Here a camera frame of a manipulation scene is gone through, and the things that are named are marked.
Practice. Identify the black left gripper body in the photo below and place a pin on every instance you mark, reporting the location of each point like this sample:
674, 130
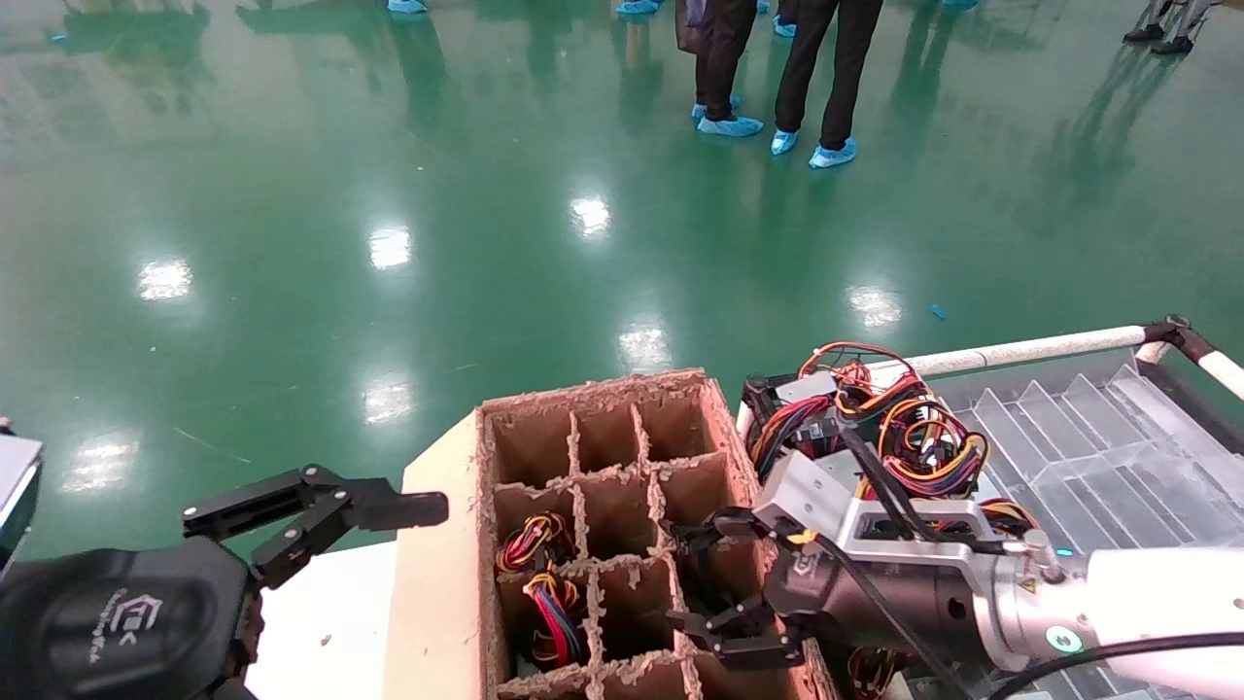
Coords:
117, 622

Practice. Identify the humanoid robot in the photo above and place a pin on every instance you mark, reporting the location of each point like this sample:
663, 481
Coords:
1171, 34

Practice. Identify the black handbag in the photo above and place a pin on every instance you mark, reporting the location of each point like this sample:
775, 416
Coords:
692, 24

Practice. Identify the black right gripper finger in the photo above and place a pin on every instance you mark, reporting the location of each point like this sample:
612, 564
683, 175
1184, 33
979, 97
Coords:
739, 525
758, 637

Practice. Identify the clear plastic divided tray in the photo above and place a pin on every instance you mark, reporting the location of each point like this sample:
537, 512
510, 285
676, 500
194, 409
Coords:
1118, 457

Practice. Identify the grey left wrist camera housing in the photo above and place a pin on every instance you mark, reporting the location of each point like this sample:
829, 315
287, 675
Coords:
17, 486

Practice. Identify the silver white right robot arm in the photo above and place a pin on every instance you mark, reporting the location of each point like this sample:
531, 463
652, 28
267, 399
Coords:
1166, 593

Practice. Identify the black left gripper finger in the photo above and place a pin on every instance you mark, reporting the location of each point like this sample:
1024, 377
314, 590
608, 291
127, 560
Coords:
321, 496

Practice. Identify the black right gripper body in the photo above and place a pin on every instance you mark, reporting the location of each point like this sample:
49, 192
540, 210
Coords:
894, 608

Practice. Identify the person in black trousers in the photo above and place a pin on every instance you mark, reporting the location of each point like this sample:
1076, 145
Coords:
724, 58
846, 68

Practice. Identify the brown cardboard divider box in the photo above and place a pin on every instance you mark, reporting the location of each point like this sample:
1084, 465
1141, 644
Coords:
607, 437

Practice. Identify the white padded pipe frame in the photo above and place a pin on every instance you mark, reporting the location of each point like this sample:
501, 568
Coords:
1020, 350

